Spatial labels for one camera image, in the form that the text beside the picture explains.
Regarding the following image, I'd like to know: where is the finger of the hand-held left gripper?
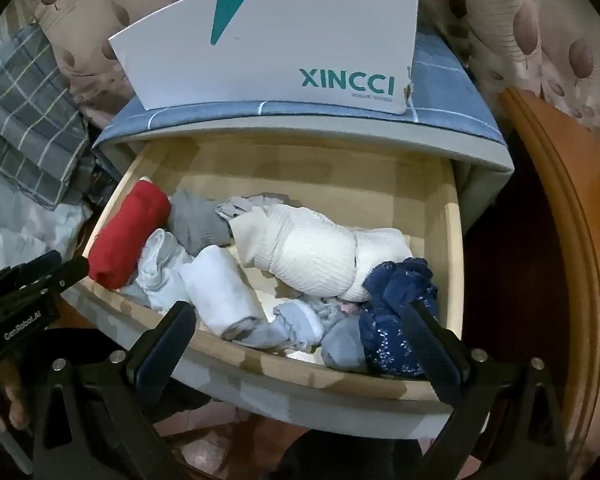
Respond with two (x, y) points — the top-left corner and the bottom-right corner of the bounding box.
(39, 256), (90, 295)

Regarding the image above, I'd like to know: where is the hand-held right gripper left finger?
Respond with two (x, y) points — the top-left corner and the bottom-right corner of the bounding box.
(30, 300), (216, 480)

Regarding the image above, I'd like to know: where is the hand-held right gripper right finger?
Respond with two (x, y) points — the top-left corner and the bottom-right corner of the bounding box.
(402, 299), (571, 480)

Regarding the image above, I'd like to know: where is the cream ribbed underwear roll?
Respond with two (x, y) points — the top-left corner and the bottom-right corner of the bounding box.
(228, 204), (413, 303)

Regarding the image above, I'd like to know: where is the wooden drawer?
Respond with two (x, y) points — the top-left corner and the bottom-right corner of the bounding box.
(60, 132), (465, 441)

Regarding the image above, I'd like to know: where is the white cardboard box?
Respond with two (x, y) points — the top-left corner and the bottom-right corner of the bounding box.
(108, 0), (420, 116)

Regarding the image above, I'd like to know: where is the navy lace underwear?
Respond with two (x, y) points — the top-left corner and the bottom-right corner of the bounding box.
(357, 257), (440, 380)

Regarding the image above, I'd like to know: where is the red underwear roll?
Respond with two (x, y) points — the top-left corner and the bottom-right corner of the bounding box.
(87, 180), (172, 290)

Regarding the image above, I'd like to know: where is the pale blue-white underwear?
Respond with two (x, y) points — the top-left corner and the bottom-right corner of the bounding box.
(120, 230), (196, 311)

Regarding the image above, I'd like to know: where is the white underwear roll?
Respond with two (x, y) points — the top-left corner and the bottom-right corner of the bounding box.
(180, 246), (265, 338)

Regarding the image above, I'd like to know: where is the grey-blue underwear roll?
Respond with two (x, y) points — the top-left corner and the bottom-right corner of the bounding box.
(321, 317), (371, 373)

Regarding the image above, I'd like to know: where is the grey ribbed underwear roll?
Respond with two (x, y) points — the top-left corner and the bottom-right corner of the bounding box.
(167, 189), (233, 257)

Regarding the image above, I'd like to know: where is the person's left hand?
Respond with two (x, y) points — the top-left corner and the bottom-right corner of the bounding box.
(0, 360), (37, 442)

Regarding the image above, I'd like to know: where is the white plastic bag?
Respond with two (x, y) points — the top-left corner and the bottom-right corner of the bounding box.
(0, 160), (93, 261)

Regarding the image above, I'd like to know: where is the grey plaid cloth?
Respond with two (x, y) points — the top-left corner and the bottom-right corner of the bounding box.
(0, 25), (98, 211)

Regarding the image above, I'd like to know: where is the orange wooden bed board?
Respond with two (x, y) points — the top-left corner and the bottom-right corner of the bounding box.
(497, 87), (600, 461)

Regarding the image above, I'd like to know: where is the blue checked cloth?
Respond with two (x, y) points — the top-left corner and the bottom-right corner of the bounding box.
(91, 35), (506, 153)

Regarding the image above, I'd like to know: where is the leaf print curtain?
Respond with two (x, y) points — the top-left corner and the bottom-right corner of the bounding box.
(30, 0), (600, 156)

